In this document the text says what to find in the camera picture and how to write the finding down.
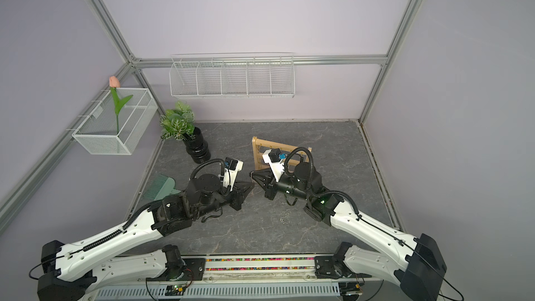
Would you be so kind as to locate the green artificial potted plant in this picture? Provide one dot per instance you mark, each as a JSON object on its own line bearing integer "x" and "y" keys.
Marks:
{"x": 178, "y": 123}

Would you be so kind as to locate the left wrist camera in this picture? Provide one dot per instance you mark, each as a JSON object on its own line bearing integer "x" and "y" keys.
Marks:
{"x": 232, "y": 168}

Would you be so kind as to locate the wooden jewelry display stand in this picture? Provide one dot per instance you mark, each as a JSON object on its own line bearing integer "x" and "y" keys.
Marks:
{"x": 260, "y": 146}

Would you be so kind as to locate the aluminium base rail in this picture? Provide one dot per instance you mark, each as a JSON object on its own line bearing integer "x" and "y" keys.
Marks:
{"x": 267, "y": 264}

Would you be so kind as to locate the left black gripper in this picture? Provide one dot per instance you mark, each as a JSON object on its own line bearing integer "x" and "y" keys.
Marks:
{"x": 238, "y": 189}

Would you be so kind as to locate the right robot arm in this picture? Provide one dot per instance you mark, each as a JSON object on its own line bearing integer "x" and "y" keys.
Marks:
{"x": 414, "y": 264}

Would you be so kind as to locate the white mesh wall basket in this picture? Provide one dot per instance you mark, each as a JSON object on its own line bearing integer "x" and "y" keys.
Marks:
{"x": 97, "y": 132}

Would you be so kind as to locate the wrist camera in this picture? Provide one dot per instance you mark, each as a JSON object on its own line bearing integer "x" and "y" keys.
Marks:
{"x": 275, "y": 158}
{"x": 232, "y": 168}

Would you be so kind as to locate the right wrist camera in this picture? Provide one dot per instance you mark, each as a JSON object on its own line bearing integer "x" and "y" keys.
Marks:
{"x": 275, "y": 158}

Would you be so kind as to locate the pink artificial tulip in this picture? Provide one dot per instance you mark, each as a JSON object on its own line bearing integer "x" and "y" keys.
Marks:
{"x": 119, "y": 103}

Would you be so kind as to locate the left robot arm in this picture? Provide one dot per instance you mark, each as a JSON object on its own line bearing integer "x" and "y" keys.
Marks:
{"x": 72, "y": 270}

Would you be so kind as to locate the teal dustpan brush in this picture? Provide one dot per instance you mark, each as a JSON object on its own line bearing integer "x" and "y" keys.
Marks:
{"x": 161, "y": 187}

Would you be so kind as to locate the white wire wall shelf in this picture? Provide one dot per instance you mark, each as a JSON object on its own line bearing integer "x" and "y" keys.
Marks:
{"x": 232, "y": 75}

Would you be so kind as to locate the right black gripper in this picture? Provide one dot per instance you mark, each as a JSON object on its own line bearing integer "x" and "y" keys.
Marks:
{"x": 269, "y": 187}

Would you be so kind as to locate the black plant pot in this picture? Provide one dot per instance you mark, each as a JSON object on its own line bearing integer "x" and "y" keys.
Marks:
{"x": 197, "y": 147}

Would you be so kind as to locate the white cable duct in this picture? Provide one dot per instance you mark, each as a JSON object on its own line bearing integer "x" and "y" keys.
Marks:
{"x": 219, "y": 291}

